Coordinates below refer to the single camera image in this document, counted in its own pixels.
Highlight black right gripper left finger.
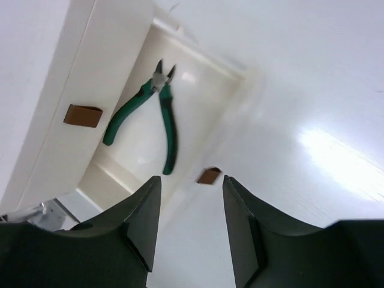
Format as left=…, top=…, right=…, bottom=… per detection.
left=1, top=176, right=161, bottom=287

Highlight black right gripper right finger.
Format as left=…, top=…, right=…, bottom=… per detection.
left=223, top=176, right=383, bottom=287

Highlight white drawer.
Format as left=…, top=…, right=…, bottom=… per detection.
left=77, top=20, right=246, bottom=210

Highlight green side cutters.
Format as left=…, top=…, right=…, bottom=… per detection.
left=102, top=59, right=178, bottom=176

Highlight white drawer cabinet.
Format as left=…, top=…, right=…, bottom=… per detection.
left=1, top=1, right=154, bottom=214

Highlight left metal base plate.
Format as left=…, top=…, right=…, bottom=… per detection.
left=1, top=199, right=79, bottom=232

